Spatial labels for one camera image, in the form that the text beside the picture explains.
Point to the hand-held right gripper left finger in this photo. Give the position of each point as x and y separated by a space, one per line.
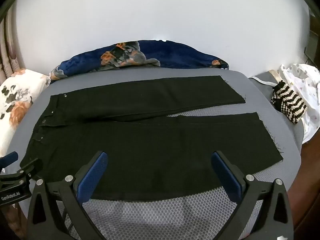
92 177

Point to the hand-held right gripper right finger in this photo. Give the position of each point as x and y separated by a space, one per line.
226 177

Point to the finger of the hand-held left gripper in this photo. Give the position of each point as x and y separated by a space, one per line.
31 167
10 158

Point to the black pants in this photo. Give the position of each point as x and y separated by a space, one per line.
150 142

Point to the grey mesh mat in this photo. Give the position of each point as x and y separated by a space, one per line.
175 217

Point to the white floral pillow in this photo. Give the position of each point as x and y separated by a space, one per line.
22 92

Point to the black and white striped knit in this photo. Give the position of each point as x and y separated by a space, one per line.
287 100

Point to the beige curtain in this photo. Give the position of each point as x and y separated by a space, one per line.
6 55

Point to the grey pillow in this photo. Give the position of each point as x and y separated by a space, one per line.
262 78

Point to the white dotted cloth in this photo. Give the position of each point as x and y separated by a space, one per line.
307 80

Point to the blue floral blanket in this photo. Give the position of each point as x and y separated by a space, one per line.
170 52

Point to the wooden furniture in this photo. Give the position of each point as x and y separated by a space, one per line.
315 37

